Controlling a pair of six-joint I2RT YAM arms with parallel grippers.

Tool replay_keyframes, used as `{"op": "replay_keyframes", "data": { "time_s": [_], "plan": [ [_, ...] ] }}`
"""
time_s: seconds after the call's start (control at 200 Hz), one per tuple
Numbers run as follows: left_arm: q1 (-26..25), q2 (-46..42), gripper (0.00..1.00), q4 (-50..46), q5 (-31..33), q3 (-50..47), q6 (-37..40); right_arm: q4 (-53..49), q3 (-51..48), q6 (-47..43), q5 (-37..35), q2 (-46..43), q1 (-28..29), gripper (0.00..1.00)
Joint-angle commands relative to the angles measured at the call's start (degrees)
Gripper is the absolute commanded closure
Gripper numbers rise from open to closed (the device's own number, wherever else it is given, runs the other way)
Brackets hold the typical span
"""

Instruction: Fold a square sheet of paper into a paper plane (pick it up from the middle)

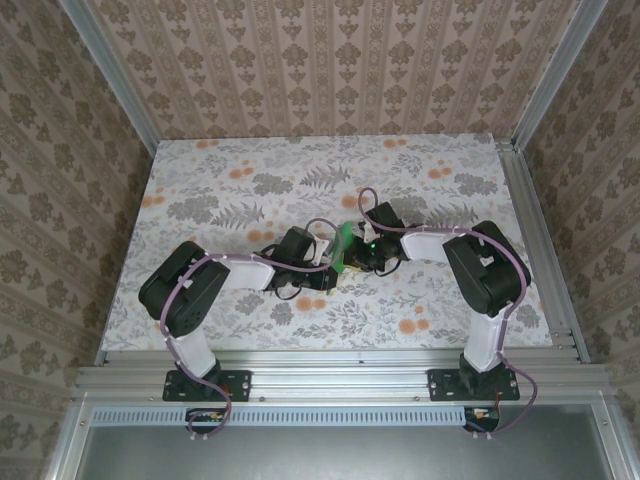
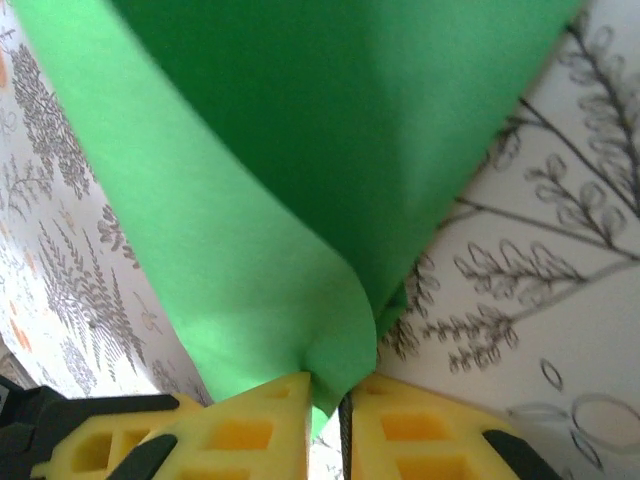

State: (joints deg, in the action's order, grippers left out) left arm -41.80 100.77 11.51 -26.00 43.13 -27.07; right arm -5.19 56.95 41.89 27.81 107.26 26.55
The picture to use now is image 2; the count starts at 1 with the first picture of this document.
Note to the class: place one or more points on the green paper sheet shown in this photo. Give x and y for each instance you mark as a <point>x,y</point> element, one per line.
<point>300,150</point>

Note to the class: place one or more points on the floral patterned table cover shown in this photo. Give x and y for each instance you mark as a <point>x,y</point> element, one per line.
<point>550,250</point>

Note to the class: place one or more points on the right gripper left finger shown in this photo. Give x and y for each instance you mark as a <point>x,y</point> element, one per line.
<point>250,440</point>

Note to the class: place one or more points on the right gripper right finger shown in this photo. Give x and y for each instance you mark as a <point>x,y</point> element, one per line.
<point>425,440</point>

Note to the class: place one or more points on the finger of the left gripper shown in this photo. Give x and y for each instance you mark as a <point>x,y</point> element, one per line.
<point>90,450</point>

